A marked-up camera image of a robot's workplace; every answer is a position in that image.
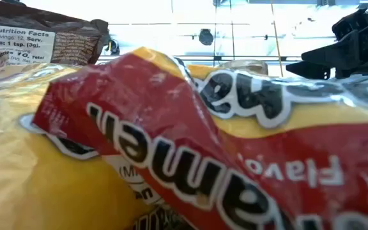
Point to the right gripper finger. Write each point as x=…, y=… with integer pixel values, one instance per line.
x=340, y=48
x=315, y=70

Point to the tan lid spice jar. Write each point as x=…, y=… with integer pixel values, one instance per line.
x=244, y=65

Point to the ramen noodle packet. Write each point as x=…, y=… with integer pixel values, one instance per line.
x=171, y=111
x=18, y=175

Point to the brown taco seasoning packet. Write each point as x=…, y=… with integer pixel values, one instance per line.
x=75, y=48

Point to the black round fixture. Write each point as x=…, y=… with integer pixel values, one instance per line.
x=206, y=36

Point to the dark background object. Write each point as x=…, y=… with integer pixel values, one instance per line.
x=113, y=47

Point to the black table frame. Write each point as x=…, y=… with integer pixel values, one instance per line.
x=203, y=58

